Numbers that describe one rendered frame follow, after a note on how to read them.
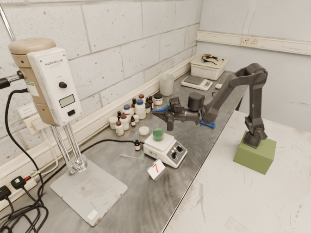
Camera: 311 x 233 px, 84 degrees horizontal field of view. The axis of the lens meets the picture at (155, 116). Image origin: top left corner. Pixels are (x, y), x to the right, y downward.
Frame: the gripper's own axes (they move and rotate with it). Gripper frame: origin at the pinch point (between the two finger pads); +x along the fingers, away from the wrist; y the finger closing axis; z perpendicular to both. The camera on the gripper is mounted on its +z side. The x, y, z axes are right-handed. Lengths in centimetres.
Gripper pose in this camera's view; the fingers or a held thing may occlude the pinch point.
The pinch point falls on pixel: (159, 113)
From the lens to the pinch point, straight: 80.7
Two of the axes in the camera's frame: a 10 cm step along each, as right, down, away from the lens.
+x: -9.9, -0.6, 0.9
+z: 0.0, -8.2, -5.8
